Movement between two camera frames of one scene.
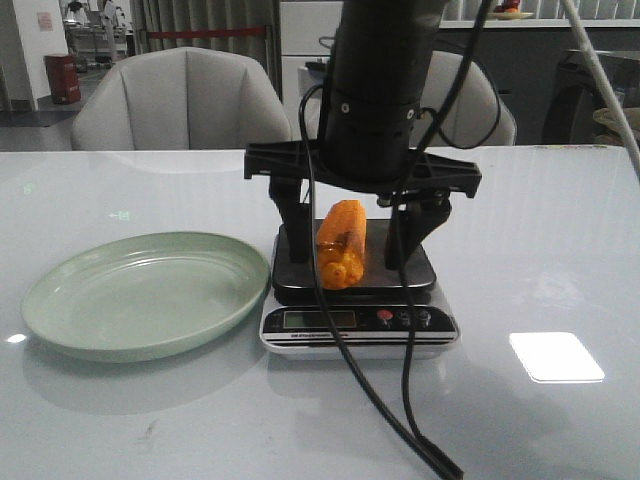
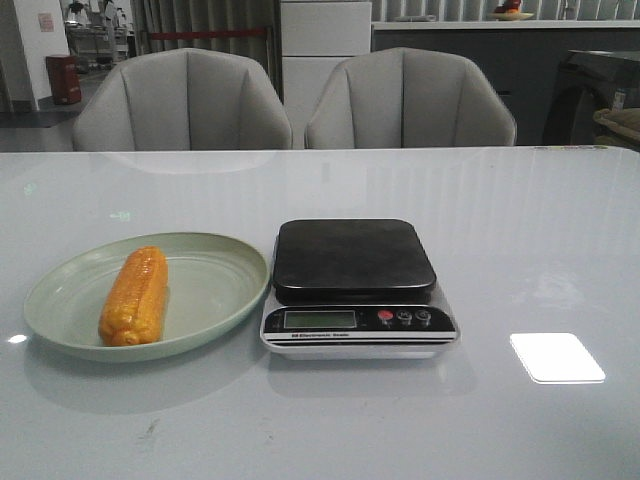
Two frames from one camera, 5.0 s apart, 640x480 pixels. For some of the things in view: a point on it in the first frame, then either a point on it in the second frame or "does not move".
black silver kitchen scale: x=370 y=314 does not move
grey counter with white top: x=523 y=58 does not move
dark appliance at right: x=574 y=97 does not move
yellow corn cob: x=340 y=244 -> x=135 y=305
